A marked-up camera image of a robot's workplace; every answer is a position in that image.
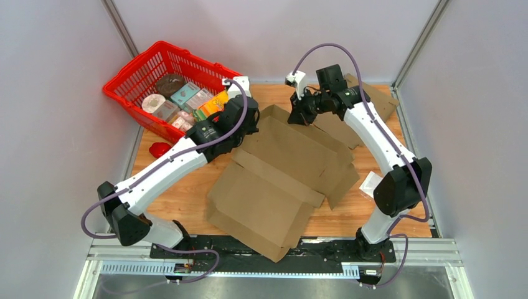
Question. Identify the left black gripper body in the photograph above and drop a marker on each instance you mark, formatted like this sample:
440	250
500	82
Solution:
251	128

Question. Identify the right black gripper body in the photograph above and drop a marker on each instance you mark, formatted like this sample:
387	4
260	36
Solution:
309	106

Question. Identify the large brown cardboard box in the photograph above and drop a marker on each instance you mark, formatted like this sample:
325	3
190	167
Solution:
275	180

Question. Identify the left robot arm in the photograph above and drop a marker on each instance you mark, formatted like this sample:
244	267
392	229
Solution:
124	205

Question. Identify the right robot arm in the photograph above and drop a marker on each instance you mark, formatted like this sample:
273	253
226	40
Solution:
406	177

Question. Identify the grey small box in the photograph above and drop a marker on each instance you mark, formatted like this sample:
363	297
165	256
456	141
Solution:
197	100

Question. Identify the teal small box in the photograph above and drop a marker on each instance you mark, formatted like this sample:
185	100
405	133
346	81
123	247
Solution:
184	94

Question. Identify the grey pink box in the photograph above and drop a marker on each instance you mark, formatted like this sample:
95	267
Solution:
166	111

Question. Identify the yellow orange juice carton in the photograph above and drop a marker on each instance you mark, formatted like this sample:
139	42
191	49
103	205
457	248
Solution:
215	104

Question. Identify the green carton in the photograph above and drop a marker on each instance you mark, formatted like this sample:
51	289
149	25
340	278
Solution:
199	115

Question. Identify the pink white packet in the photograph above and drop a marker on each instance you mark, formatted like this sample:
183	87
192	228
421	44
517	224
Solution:
183	121

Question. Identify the red bell pepper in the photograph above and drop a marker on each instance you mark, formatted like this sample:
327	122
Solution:
158	149

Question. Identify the white round roll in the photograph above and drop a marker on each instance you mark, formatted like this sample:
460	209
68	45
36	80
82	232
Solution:
152	102

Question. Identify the clear plastic packet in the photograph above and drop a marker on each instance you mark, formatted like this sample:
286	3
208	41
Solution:
369	184

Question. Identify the red plastic shopping basket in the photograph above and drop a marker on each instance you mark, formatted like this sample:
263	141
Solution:
137	79

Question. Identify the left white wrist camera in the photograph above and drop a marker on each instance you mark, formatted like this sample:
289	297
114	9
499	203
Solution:
236	86

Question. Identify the aluminium frame post left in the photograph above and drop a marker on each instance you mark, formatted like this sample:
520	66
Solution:
120	26

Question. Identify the aluminium frame post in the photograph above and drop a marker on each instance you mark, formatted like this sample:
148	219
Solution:
120	26
423	37

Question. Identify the aluminium frame post right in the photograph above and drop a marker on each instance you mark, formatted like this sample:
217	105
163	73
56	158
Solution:
423	37

